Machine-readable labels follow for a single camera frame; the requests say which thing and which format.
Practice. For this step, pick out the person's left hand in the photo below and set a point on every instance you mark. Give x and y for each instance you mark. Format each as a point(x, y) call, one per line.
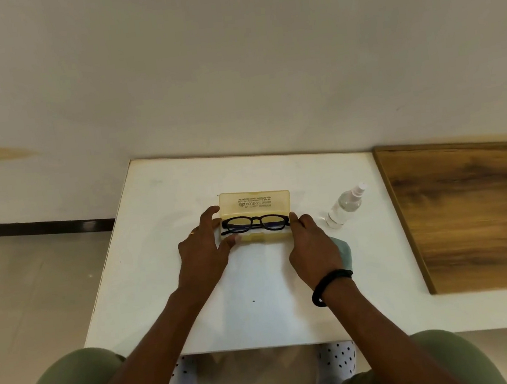
point(202, 260)

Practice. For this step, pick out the black framed eyeglasses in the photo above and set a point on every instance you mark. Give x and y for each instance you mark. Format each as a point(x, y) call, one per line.
point(252, 219)

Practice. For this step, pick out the person's left forearm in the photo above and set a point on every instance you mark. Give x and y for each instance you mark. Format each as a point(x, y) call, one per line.
point(141, 369)

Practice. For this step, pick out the black wristband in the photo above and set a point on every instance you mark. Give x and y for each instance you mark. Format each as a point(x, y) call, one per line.
point(329, 281)

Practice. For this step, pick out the grey-green cleaning cloth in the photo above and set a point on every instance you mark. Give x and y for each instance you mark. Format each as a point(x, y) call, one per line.
point(345, 252)

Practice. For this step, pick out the clear spray bottle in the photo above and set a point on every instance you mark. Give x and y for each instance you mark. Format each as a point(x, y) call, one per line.
point(343, 208)

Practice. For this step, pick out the person's right hand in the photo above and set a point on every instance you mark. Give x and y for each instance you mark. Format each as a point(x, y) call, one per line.
point(314, 251)

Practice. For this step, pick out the person's right forearm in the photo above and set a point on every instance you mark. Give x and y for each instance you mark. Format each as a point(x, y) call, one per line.
point(387, 339)

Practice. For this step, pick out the brown wooden board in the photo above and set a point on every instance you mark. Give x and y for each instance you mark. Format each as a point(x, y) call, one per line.
point(478, 217)

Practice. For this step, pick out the yellow translucent glasses case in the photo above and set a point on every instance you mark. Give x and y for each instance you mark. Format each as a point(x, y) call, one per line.
point(255, 203)

